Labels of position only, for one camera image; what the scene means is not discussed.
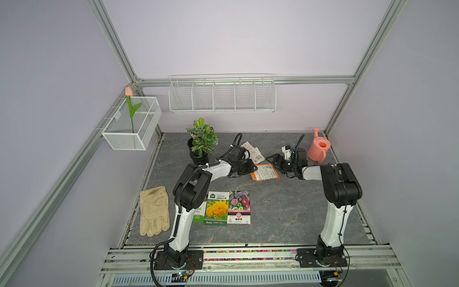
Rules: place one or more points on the potted green plant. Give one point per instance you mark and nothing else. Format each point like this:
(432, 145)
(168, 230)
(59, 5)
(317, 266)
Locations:
(202, 141)

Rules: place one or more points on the marigold seed packet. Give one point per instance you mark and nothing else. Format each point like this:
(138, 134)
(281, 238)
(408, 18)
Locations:
(217, 207)

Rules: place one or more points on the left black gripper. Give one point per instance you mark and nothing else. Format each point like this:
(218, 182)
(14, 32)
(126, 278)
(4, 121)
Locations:
(250, 167)

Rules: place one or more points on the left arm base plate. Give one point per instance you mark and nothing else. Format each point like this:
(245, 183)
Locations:
(186, 260)

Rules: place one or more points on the aluminium front rail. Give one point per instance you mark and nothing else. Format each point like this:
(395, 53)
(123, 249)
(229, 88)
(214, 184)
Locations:
(254, 265)

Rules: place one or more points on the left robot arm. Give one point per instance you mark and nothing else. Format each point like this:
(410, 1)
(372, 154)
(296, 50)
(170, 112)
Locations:
(192, 187)

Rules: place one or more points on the orange seed packet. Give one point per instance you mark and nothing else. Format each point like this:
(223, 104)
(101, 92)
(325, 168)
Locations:
(264, 172)

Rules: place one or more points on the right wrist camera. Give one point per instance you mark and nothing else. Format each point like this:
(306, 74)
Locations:
(287, 152)

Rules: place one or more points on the white wire wall shelf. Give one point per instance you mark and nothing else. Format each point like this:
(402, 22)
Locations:
(222, 93)

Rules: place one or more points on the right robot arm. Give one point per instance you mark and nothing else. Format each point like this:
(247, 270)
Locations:
(341, 189)

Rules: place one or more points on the pink watering can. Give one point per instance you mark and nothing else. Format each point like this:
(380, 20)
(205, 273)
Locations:
(319, 148)

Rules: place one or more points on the green seed packet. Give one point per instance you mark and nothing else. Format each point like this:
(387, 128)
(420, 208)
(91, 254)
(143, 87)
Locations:
(200, 213)

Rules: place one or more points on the beige work glove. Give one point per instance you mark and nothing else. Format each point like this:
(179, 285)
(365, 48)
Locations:
(154, 206)

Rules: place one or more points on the white mesh basket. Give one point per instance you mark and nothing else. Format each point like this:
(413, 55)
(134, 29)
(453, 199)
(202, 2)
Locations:
(117, 131)

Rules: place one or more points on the white seed packet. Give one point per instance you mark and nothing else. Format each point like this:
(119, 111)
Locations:
(255, 154)

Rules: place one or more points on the pink bordered seed packet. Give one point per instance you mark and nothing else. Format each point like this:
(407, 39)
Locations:
(239, 209)

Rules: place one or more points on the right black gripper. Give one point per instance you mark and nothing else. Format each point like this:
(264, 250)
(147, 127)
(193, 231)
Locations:
(278, 165)

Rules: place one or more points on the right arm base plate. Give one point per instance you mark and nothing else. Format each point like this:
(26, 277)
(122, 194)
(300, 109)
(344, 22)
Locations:
(311, 257)

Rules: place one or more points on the artificial pink tulip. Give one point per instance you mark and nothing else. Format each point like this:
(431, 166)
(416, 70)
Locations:
(132, 108)

